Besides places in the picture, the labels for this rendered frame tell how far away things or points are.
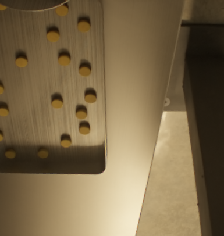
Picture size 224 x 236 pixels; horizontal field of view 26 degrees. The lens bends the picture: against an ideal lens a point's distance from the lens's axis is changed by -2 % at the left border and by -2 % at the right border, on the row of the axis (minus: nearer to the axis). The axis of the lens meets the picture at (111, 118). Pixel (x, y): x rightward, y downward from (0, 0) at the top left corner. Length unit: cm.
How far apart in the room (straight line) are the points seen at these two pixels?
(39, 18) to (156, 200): 145
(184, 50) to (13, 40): 98
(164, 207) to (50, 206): 129
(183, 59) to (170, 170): 47
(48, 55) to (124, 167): 16
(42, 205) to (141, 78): 21
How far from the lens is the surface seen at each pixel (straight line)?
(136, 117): 48
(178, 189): 178
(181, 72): 142
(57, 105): 47
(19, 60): 44
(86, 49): 43
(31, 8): 32
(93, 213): 59
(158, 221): 192
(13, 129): 50
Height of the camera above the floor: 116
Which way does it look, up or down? 49 degrees down
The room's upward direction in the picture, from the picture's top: 178 degrees counter-clockwise
